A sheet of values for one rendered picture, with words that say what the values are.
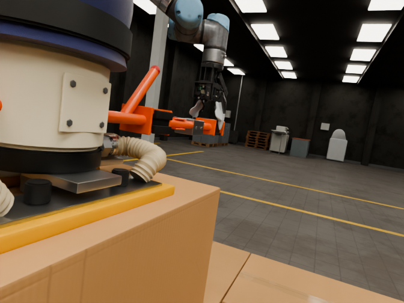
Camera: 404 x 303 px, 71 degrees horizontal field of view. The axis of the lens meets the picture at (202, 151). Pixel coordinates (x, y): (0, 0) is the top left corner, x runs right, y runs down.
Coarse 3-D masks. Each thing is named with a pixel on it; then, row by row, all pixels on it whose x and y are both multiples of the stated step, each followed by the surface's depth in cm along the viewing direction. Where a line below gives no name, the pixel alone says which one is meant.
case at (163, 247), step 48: (192, 192) 56; (48, 240) 29; (96, 240) 31; (144, 240) 39; (192, 240) 54; (0, 288) 21; (48, 288) 25; (96, 288) 31; (144, 288) 41; (192, 288) 59
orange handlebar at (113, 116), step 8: (0, 104) 34; (112, 112) 51; (120, 112) 53; (112, 120) 51; (120, 120) 53; (128, 120) 55; (136, 120) 57; (144, 120) 59; (176, 120) 72; (184, 120) 76; (176, 128) 72; (184, 128) 77; (208, 128) 90
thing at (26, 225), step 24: (120, 168) 46; (24, 192) 32; (48, 192) 33; (72, 192) 38; (96, 192) 40; (120, 192) 42; (144, 192) 45; (168, 192) 51; (0, 216) 28; (24, 216) 29; (48, 216) 31; (72, 216) 32; (96, 216) 35; (0, 240) 25; (24, 240) 27
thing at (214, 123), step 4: (200, 120) 93; (204, 120) 92; (208, 120) 92; (212, 120) 91; (216, 120) 93; (212, 124) 91; (216, 124) 95; (224, 124) 98; (212, 128) 91; (216, 128) 96; (204, 132) 93; (208, 132) 92; (212, 132) 91; (216, 132) 96; (220, 132) 98
